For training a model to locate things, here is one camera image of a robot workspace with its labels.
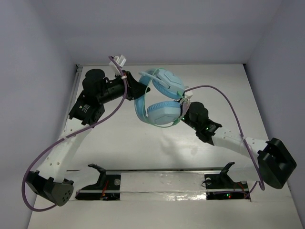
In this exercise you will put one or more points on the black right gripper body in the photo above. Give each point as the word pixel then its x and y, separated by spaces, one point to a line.
pixel 186 119

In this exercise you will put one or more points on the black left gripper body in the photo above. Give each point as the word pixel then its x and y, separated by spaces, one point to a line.
pixel 130 86

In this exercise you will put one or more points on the light blue headphones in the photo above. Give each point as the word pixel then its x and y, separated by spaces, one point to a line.
pixel 159 106

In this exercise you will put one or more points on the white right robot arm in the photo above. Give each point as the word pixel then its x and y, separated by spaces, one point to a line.
pixel 270 161

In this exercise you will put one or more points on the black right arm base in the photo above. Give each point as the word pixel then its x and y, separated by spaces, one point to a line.
pixel 219 186

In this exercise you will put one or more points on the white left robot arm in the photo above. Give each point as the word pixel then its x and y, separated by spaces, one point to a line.
pixel 99 100

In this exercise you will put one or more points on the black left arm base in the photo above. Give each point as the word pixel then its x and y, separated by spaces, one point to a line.
pixel 105 188

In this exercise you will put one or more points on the white front platform board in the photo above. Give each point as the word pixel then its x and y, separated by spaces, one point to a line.
pixel 266 210

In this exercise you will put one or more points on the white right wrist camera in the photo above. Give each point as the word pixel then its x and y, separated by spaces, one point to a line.
pixel 185 101

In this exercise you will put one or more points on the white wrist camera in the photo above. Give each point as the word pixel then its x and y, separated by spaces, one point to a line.
pixel 185 101
pixel 116 63

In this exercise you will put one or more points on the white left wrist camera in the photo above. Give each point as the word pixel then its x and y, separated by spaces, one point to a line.
pixel 116 63

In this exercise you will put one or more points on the aluminium rail left side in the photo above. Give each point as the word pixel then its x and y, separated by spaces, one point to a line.
pixel 69 107

